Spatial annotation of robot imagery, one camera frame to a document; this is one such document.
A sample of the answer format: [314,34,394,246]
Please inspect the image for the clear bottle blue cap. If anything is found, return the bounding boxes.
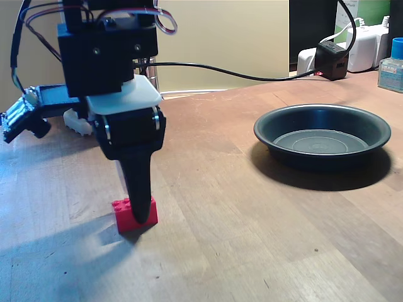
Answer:
[377,36,403,94]

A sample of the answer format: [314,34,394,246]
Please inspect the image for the thick black cable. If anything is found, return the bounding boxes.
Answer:
[317,0,357,53]

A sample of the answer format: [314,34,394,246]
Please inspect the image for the red white servo wire loop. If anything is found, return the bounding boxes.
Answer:
[153,0,178,35]

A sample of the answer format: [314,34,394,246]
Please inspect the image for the long black cable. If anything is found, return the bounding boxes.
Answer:
[133,61,319,82]

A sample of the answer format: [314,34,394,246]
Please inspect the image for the black cube power adapter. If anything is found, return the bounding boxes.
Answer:
[315,40,349,82]

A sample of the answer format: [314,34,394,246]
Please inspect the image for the dark round metal pan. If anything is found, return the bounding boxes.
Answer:
[253,103,392,172]

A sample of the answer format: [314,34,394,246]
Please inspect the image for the black red servo wires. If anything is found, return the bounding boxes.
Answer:
[11,0,64,94]

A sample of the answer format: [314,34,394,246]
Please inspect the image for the red lego block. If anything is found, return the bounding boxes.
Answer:
[112,195,159,234]

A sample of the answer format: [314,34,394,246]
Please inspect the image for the black camera mount with board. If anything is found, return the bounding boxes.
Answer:
[2,84,81,144]

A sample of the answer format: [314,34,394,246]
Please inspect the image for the large white charger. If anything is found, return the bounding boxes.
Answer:
[347,25,380,72]

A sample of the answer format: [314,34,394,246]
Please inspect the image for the metal pole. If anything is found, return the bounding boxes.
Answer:
[145,56,161,94]

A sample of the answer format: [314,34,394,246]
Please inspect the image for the slim white plug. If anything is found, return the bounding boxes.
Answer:
[376,15,391,69]

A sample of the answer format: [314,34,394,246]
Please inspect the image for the green white box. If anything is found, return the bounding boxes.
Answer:
[335,0,391,45]

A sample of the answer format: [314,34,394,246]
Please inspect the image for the white coiled charger cable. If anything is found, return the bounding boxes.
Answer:
[333,17,368,43]

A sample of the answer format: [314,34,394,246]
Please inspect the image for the white power strip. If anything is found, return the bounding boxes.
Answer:
[297,47,319,76]

